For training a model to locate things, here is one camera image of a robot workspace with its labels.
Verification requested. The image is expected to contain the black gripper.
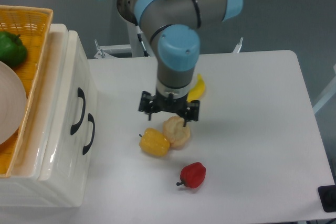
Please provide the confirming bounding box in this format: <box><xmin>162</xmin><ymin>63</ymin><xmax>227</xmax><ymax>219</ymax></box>
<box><xmin>139</xmin><ymin>91</ymin><xmax>200</xmax><ymax>127</ymax></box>

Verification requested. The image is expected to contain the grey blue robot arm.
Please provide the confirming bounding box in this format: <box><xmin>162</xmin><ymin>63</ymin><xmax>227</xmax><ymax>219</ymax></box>
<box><xmin>129</xmin><ymin>0</ymin><xmax>244</xmax><ymax>122</ymax></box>

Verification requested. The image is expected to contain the white drawer cabinet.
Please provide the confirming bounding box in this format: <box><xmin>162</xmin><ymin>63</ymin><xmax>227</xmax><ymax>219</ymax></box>
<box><xmin>0</xmin><ymin>23</ymin><xmax>99</xmax><ymax>208</ymax></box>

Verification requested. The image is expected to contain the round bread bun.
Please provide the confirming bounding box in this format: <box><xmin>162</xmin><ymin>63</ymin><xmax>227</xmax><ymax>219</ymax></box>
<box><xmin>163</xmin><ymin>116</ymin><xmax>191</xmax><ymax>150</ymax></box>

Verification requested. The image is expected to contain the yellow banana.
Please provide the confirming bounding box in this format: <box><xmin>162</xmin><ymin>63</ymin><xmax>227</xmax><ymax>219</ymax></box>
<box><xmin>187</xmin><ymin>73</ymin><xmax>206</xmax><ymax>102</ymax></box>

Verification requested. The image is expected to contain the yellow bell pepper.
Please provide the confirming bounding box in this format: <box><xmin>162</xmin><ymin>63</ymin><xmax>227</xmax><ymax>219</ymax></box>
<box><xmin>139</xmin><ymin>128</ymin><xmax>170</xmax><ymax>157</ymax></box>

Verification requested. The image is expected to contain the red bell pepper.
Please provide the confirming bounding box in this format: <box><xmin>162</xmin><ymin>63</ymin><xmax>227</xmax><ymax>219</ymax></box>
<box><xmin>176</xmin><ymin>162</ymin><xmax>206</xmax><ymax>189</ymax></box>

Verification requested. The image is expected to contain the beige round plate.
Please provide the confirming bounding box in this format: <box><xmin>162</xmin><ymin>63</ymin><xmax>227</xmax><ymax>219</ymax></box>
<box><xmin>1</xmin><ymin>62</ymin><xmax>27</xmax><ymax>144</ymax></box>

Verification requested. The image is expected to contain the yellow woven basket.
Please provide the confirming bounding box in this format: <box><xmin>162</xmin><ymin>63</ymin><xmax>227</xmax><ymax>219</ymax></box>
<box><xmin>1</xmin><ymin>5</ymin><xmax>53</xmax><ymax>178</ymax></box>

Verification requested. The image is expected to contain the green bell pepper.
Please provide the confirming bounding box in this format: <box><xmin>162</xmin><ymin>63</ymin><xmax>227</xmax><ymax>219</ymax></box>
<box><xmin>1</xmin><ymin>31</ymin><xmax>28</xmax><ymax>68</ymax></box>

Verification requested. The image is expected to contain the black device at edge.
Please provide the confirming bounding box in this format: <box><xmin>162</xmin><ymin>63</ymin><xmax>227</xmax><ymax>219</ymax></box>
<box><xmin>318</xmin><ymin>185</ymin><xmax>336</xmax><ymax>212</ymax></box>

